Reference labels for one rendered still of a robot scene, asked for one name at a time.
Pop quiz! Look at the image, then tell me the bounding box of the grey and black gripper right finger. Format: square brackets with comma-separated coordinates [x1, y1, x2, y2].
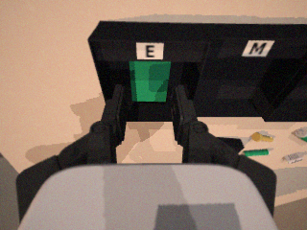
[171, 84, 277, 218]

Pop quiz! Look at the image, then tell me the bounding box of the brass hex bolt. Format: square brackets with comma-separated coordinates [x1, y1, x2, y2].
[252, 132, 273, 142]

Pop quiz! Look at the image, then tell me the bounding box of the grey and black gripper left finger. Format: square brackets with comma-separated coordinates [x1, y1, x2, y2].
[15, 84, 128, 223]

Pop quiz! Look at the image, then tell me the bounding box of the grey pencil sharpener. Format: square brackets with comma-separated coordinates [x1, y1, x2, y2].
[285, 152, 304, 164]

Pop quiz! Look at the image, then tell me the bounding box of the black rack of three bins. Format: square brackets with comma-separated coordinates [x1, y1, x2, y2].
[87, 21, 307, 122]

